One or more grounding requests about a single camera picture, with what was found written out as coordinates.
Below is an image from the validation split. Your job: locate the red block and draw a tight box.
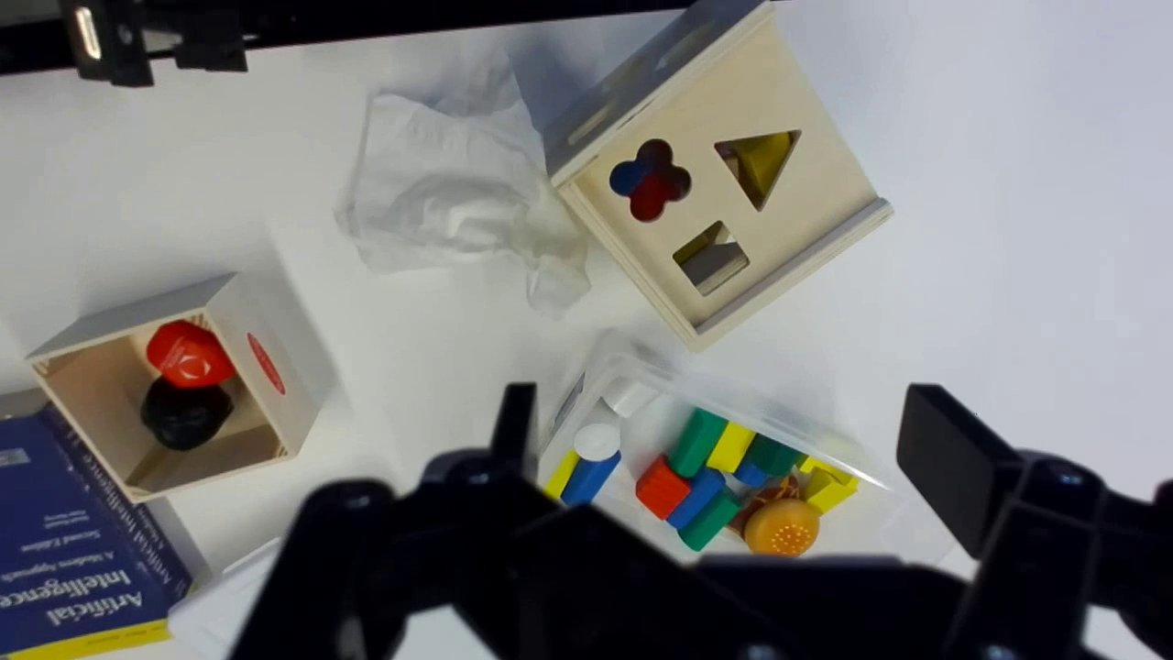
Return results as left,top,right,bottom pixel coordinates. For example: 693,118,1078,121
634,455,691,522

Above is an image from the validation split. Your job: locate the thin yellow block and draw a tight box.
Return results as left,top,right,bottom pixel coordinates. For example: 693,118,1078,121
544,448,581,501

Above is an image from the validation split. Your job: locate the black clamp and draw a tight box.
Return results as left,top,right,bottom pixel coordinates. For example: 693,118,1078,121
59,0,155,89
173,0,249,73

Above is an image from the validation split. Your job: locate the clear plastic container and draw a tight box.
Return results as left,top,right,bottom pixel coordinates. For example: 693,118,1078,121
535,334,956,566

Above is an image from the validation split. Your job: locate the crumpled white tissue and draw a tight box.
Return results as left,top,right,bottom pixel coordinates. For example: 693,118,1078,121
334,50,592,317

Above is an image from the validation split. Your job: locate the black toy piece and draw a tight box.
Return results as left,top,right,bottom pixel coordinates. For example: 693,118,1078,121
139,377,236,452

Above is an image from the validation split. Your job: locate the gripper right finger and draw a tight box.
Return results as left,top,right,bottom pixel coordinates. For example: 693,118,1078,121
895,383,1173,660

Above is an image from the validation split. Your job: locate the red toy piece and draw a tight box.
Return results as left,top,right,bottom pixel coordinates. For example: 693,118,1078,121
146,320,238,390

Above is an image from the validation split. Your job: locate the blue book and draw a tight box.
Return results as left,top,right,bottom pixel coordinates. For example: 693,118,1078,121
0,403,195,660

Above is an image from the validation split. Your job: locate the wooden shape sorter toy box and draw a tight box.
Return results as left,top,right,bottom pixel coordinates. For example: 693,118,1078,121
543,0,895,353

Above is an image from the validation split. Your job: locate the blue cylinder with white end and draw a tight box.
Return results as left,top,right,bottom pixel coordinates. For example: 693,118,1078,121
560,423,624,508

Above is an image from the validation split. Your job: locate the yellow triangular block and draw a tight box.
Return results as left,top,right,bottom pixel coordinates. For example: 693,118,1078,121
731,132,799,208

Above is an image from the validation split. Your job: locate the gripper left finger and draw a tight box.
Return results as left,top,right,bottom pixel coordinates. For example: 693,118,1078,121
229,383,763,660

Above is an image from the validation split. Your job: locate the wooden toy box lid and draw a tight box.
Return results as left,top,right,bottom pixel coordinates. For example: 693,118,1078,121
555,26,886,333

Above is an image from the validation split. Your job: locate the green block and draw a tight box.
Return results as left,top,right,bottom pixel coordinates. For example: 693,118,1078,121
677,489,744,554
739,434,808,479
666,407,730,479

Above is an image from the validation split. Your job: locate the orange round toy piece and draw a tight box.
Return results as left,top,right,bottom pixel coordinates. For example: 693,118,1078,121
741,497,822,558

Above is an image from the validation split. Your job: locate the small open wooden box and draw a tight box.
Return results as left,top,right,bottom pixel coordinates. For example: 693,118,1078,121
26,271,323,504

